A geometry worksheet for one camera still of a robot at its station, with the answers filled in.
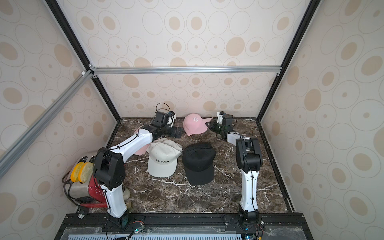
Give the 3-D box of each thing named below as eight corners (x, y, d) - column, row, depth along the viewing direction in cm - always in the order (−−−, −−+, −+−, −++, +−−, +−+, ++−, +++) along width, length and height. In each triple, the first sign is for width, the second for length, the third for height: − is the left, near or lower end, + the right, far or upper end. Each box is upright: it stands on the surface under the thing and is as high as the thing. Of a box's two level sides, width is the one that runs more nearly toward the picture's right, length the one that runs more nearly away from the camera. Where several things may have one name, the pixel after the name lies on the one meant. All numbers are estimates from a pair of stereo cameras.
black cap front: (182, 185, 88) (180, 177, 79) (184, 151, 103) (183, 142, 94) (216, 185, 88) (218, 177, 79) (213, 151, 103) (214, 142, 94)
